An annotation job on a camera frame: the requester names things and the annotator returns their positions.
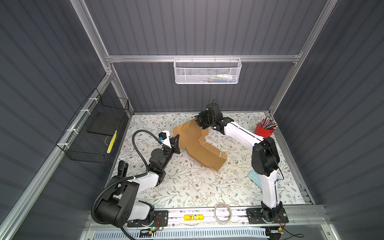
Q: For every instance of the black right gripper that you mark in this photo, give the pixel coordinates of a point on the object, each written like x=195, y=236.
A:
x=200, y=117

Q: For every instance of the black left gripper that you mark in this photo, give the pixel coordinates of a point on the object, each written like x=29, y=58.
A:
x=174, y=147

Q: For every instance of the brown cardboard box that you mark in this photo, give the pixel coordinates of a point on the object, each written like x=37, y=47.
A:
x=192, y=138

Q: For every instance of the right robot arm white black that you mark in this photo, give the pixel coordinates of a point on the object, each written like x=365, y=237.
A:
x=265, y=157

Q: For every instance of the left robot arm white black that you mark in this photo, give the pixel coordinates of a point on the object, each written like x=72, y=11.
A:
x=117, y=204

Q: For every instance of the black stapler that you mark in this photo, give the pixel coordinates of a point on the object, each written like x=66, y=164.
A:
x=122, y=169

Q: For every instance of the markers in white basket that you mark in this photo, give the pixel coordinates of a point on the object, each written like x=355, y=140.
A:
x=225, y=78

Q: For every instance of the yellow striped tool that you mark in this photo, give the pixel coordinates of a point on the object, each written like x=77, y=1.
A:
x=112, y=142

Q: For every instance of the red metal pencil cup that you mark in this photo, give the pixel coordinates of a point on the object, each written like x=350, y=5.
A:
x=263, y=132

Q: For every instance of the bundle of coloured pencils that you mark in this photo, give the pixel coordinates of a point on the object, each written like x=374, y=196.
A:
x=267, y=123

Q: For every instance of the black foam pad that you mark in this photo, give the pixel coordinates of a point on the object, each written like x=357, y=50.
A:
x=104, y=124

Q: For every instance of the yellow spirit level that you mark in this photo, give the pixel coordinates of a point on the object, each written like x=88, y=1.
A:
x=193, y=217

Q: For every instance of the teal calculator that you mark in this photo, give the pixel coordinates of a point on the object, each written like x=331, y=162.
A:
x=255, y=178

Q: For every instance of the clear tape roll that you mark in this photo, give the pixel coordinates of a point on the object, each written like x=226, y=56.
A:
x=222, y=213

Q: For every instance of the white wire mesh basket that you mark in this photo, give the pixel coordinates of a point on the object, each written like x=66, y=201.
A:
x=190, y=71

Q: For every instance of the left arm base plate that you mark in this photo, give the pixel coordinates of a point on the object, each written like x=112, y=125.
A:
x=157, y=219

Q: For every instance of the black wire mesh basket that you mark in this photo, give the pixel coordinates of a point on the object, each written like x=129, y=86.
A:
x=79, y=145

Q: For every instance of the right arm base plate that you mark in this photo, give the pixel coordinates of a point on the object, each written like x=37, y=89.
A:
x=266, y=215

